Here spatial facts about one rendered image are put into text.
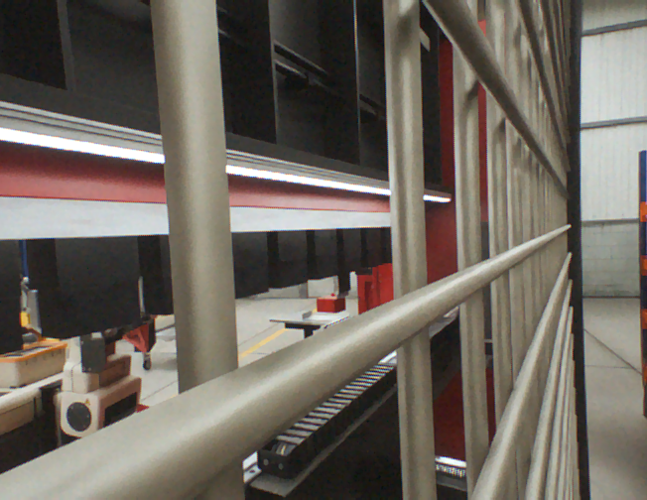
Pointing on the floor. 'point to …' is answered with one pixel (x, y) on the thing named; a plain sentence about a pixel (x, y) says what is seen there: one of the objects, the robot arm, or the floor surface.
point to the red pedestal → (330, 304)
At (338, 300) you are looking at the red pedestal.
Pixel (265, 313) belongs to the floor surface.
